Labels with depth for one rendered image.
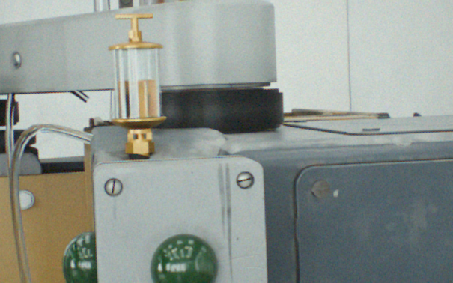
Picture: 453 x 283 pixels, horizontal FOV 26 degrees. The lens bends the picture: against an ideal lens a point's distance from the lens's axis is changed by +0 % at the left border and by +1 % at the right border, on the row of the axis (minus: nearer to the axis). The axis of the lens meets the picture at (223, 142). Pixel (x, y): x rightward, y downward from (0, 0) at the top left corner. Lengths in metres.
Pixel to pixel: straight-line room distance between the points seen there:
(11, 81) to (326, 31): 5.13
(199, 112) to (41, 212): 0.30
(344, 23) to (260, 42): 5.24
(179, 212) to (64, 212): 0.43
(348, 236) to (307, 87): 5.29
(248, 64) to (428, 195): 0.15
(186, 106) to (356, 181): 0.14
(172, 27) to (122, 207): 0.20
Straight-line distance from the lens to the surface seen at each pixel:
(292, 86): 5.77
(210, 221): 0.44
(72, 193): 0.86
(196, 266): 0.43
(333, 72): 5.83
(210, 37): 0.60
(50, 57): 0.70
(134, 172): 0.43
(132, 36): 0.52
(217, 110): 0.60
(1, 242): 0.87
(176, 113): 0.61
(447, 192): 0.52
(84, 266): 0.45
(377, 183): 0.51
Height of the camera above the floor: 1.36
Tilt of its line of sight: 3 degrees down
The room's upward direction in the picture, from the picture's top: 2 degrees counter-clockwise
